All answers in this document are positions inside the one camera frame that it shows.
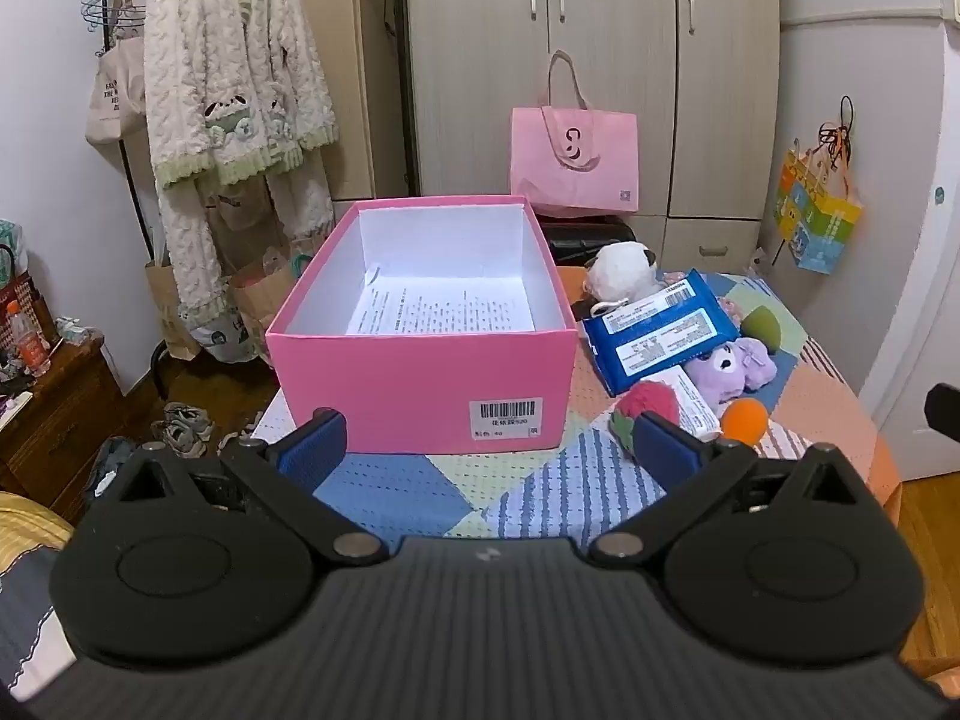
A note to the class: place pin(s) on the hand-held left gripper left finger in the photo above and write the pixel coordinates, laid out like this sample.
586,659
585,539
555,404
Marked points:
315,444

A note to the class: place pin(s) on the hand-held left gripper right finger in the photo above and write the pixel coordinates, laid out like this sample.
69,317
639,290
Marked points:
664,451

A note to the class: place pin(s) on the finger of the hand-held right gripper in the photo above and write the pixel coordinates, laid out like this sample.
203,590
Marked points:
943,409

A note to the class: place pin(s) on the red strawberry plush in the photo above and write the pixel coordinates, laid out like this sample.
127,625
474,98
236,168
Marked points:
649,401

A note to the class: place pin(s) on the white toy with red cap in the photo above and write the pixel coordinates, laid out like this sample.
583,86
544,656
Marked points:
694,401

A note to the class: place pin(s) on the pink cardboard box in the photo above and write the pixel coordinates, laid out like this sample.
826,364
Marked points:
390,382

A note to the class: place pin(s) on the purple plush toy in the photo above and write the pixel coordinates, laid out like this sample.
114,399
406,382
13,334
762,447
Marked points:
724,371

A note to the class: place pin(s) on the blue wipes packet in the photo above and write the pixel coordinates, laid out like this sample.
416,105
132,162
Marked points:
652,337

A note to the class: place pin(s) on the pink floral scrunchie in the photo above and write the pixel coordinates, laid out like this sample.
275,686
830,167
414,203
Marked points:
731,313

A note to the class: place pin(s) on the green makeup sponge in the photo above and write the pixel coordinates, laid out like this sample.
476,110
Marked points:
761,326

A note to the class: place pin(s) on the white plush toy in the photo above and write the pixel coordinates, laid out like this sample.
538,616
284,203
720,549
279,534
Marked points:
622,270

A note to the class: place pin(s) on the white printed bag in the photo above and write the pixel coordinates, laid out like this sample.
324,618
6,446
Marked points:
225,341

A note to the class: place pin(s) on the kraft paper bag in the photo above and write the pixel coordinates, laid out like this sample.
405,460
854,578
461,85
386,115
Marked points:
259,300

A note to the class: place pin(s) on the printed paper sheet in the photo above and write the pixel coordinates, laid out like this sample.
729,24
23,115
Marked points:
442,307

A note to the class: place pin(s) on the brown paper bag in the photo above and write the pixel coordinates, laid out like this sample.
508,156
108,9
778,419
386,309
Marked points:
165,307

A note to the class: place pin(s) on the grey green cloth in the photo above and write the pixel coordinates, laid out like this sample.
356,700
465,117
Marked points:
112,465

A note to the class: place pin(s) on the cream fuzzy pajama pants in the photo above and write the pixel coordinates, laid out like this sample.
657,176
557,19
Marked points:
187,255

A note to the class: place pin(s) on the colourful gift bag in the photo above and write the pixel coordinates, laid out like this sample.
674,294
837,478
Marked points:
817,217

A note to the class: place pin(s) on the wooden nightstand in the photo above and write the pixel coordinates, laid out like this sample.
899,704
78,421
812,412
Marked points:
67,420

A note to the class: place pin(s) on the crumpled white packets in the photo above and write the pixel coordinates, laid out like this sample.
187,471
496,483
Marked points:
75,330

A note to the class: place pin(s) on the white door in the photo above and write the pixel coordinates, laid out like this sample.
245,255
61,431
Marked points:
862,127

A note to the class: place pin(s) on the orange drink bottle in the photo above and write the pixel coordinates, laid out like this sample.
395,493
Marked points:
31,349

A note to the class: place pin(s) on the black coat rack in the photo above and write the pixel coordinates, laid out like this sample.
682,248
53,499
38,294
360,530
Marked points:
137,202

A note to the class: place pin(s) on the pink tote bag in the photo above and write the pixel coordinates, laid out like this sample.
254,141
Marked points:
570,165

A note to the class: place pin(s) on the yellow blanket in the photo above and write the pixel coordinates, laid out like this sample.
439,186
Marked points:
26,532

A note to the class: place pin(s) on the woven basket bag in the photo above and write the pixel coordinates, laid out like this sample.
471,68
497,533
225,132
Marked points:
19,292

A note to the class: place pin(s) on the grey bed cover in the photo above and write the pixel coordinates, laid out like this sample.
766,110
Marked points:
26,615

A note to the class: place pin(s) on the beige tall cabinet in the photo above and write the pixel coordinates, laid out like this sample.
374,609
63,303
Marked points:
352,90

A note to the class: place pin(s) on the white green plastic bag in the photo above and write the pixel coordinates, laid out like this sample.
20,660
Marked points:
9,247

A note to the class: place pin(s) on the canvas tote bag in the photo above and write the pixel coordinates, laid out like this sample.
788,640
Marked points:
112,97

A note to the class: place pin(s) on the cream fuzzy pajama jacket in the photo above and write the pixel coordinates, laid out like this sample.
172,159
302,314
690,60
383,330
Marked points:
225,52

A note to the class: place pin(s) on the beige wardrobe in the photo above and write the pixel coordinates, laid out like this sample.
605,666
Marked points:
480,52

